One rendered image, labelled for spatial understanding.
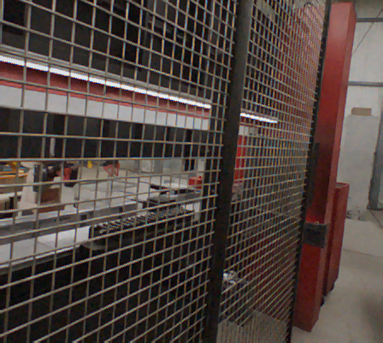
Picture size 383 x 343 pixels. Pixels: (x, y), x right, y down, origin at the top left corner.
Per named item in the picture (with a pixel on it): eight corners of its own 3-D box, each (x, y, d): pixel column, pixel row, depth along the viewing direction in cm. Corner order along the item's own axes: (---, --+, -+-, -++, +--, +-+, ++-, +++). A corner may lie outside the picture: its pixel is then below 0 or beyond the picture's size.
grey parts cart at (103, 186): (106, 198, 591) (110, 145, 586) (138, 204, 568) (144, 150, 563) (70, 207, 507) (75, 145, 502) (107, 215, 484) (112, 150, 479)
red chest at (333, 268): (283, 273, 338) (295, 174, 333) (336, 290, 310) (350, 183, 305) (264, 289, 296) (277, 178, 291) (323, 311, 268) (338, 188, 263)
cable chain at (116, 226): (181, 215, 127) (182, 205, 126) (194, 219, 123) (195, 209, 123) (87, 240, 90) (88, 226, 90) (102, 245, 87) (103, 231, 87)
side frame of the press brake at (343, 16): (221, 281, 303) (250, 25, 291) (319, 318, 256) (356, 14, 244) (208, 291, 283) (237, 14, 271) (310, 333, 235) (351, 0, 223)
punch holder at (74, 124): (83, 156, 137) (85, 116, 136) (97, 159, 132) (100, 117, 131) (49, 156, 124) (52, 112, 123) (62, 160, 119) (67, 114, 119)
